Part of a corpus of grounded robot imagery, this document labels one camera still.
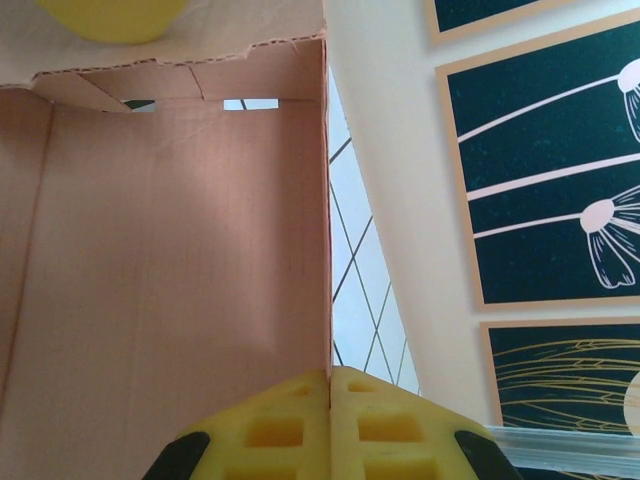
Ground dark panel with pink flowers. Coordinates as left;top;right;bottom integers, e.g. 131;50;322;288
434;12;640;312

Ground dark panel orange circle leaves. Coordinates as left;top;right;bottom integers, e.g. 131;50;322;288
424;0;640;47

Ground pink paper box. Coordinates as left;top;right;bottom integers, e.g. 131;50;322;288
0;0;335;480

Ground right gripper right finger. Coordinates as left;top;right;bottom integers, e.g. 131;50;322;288
330;365;521;480

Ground dark panel pink circle gold lines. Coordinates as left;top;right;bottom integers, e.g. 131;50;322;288
479;317;640;437

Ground right aluminium frame post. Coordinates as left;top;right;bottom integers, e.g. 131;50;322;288
482;423;640;475

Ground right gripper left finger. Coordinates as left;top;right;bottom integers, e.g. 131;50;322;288
144;368;332;480

